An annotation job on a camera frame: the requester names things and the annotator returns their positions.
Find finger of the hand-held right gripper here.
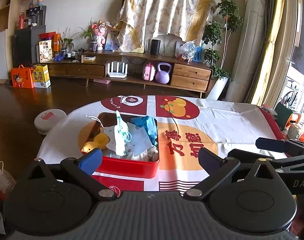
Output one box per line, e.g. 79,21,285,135
228,149,304,167
255,137,304,153

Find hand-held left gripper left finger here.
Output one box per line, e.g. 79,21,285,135
29,148,117,202

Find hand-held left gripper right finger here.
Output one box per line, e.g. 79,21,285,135
183,147,277,201

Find yellow rubber duck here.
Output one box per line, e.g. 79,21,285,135
81,132,110,155

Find white mesh bag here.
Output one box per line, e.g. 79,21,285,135
85,114,117,150

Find red tin box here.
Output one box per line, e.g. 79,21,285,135
86,112,160,179

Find white sachet packet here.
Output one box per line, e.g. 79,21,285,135
127,127,153,155

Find white cloth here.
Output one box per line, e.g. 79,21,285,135
132,146,159,162

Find blue glove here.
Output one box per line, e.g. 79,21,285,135
131,116,158,145

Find pale green mug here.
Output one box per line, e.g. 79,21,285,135
287,123,302,140

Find green pen holder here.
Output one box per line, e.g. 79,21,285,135
274,102,295,130

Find orange holder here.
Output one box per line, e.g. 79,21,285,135
283,112,302,130

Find printed tablecloth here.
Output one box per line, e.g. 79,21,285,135
37,95,290,193

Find white round stool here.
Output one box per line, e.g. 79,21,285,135
34,109,67,135

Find white planter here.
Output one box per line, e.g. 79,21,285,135
207,76,229,100

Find wooden TV cabinet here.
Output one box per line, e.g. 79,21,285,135
33,51,213,98

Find clear plastic bottle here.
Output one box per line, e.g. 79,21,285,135
0,161,17,195

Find white router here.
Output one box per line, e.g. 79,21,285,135
107,62,129,78

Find yellow curtain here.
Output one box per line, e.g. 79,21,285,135
249,0,286,105

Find purple kettlebell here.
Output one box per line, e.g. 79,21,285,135
155,62,172,83

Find yellow carton box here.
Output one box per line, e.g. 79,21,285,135
31,64,51,88

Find tall covered air conditioner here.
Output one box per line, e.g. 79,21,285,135
225,0,266,103

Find pink toy case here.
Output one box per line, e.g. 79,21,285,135
142,62,156,81

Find orange gift box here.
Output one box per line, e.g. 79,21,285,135
11,65,35,89

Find blue plastic bag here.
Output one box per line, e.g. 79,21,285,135
178,41,203,63

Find small potted plant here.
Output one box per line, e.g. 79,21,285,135
58,27,74,57

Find potted orchid plant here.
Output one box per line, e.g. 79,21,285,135
79,19,99,52

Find white cereal box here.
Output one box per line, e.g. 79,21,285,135
39,39,53,63

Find white scalloped panel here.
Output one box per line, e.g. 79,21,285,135
147,34,183,57

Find orange gift bag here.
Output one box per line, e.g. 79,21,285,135
39,32,61,53

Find pink doll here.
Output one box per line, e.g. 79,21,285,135
91,20,109,50

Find black speaker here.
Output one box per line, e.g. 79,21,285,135
150,39,161,55

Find black cabinet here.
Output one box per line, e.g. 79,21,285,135
14,25,46,67

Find green potted tree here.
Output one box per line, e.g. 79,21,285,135
202,0,243,80

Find black coffee machine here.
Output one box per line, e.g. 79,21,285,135
26,5,47,27

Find photo frame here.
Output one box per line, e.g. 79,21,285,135
104,31,120,51

